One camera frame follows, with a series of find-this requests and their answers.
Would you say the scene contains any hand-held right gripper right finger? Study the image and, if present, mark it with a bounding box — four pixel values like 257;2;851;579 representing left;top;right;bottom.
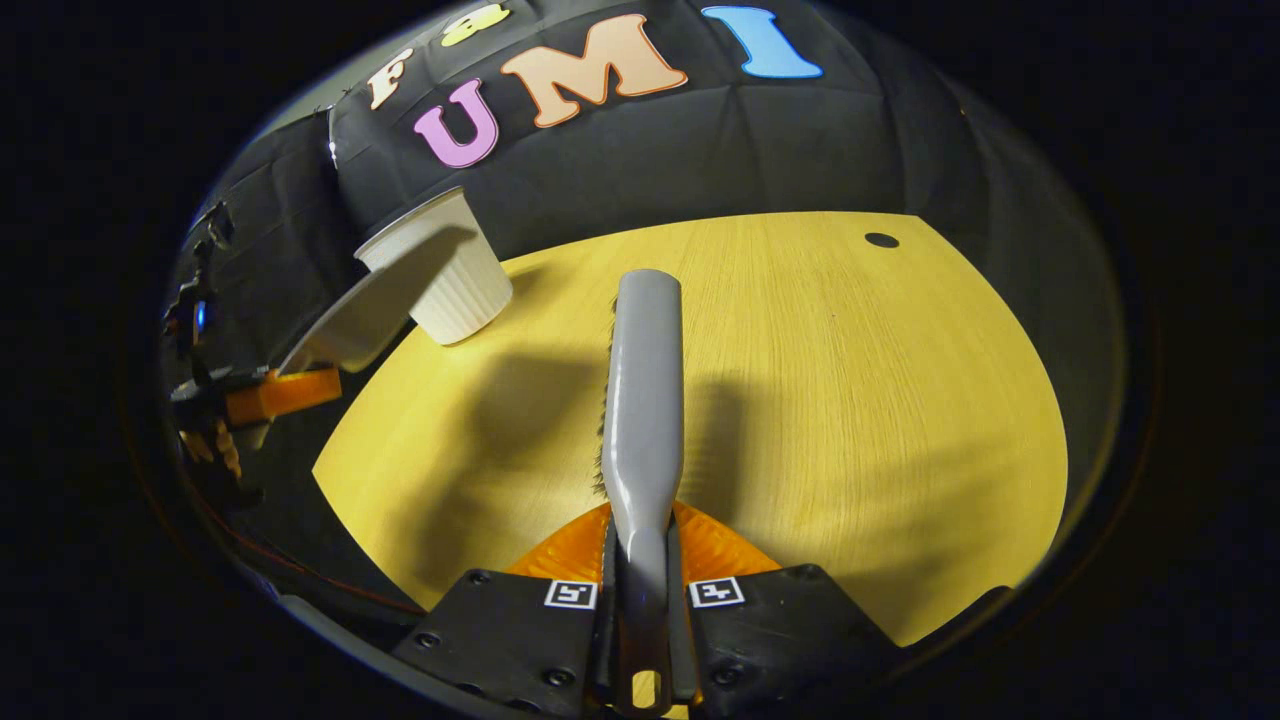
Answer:
668;500;901;717

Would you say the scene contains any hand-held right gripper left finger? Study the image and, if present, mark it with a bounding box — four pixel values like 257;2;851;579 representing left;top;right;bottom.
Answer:
390;502;616;719

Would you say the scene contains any grey dustpan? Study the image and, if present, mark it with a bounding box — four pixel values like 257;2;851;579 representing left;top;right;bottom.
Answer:
277;228;479;376

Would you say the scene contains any white ribbed garbage bin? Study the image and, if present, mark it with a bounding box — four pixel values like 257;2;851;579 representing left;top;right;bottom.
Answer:
354;187;514;347

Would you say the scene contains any small grey broom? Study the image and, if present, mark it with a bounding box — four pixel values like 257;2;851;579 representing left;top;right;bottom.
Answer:
596;268;687;717

